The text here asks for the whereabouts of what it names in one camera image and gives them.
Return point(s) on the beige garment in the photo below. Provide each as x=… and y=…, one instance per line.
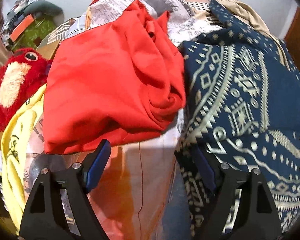
x=249, y=16

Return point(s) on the printed bed sheet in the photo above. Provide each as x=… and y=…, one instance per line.
x=131, y=197

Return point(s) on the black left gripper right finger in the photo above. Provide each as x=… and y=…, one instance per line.
x=226, y=203

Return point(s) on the navy patterned cloth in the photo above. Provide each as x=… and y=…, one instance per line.
x=243, y=106

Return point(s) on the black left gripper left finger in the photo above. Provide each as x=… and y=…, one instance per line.
x=58, y=206

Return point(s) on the yellow garment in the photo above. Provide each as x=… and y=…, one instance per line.
x=14, y=142

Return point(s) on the red garment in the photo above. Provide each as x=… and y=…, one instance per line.
x=122, y=81

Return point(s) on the red plush toy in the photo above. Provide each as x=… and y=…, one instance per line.
x=20, y=78

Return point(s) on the green camouflage bag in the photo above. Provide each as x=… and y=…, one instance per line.
x=33, y=35

